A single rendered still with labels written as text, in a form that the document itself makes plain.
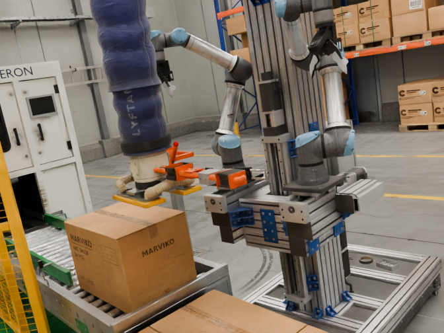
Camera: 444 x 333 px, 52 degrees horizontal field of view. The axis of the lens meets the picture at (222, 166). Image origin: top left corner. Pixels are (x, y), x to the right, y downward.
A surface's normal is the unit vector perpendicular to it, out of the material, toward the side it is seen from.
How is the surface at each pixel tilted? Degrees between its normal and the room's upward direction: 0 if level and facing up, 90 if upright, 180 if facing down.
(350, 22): 92
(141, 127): 75
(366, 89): 90
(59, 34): 90
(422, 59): 90
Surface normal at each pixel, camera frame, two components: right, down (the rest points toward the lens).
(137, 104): 0.00, -0.16
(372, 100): -0.67, 0.26
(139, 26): 0.58, -0.23
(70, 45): 0.72, 0.02
